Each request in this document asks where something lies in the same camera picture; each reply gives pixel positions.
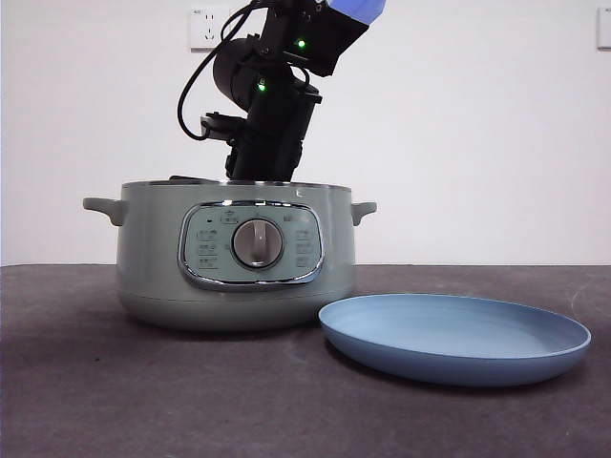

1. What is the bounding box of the pale green electric steamer pot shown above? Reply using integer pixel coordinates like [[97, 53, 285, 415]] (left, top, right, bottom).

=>
[[82, 179, 378, 332]]

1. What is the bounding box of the blue round plate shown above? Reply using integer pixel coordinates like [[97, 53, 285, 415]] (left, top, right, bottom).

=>
[[318, 294, 593, 387]]

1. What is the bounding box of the pale grey right wrist camera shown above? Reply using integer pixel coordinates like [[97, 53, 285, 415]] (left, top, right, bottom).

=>
[[200, 112, 240, 143]]

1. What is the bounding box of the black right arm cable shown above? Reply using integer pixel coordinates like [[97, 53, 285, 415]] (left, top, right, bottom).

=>
[[177, 0, 269, 141]]

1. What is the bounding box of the white wall socket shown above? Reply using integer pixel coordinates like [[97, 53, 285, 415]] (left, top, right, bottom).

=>
[[189, 8, 226, 52]]

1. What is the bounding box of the white wall switch plate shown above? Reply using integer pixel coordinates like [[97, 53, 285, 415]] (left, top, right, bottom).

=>
[[597, 7, 611, 51]]

